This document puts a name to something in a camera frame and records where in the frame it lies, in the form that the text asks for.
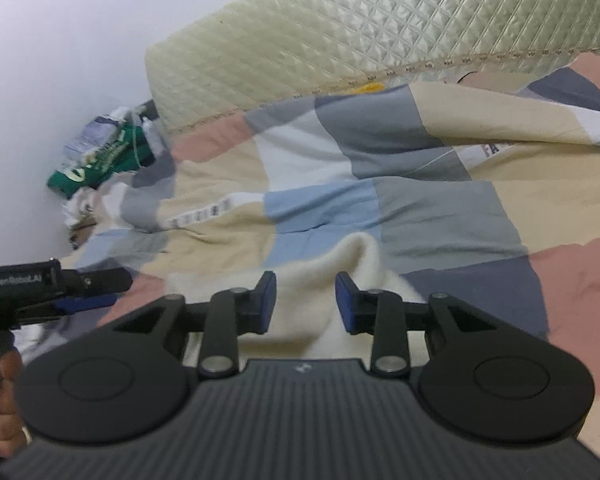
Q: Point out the small yellow cloth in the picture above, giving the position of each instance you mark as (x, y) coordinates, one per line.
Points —
(369, 88)

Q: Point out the patchwork checked bedsheet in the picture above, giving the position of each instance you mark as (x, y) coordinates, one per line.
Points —
(390, 200)

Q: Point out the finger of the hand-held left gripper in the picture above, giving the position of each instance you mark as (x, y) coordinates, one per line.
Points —
(102, 281)
(87, 303)

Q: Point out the white plastic bag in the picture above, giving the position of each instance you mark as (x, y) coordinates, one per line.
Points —
(92, 135)

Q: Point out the green printed bag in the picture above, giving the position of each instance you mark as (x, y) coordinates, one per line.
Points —
(105, 162)

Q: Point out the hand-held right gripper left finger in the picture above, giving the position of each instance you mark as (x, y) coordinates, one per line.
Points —
(269, 306)

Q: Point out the person's left hand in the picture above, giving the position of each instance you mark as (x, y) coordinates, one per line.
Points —
(0, 400)

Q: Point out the cream quilted headboard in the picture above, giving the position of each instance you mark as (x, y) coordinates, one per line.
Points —
(360, 40)

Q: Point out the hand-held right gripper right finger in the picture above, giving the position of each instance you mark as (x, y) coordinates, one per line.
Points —
(342, 306)

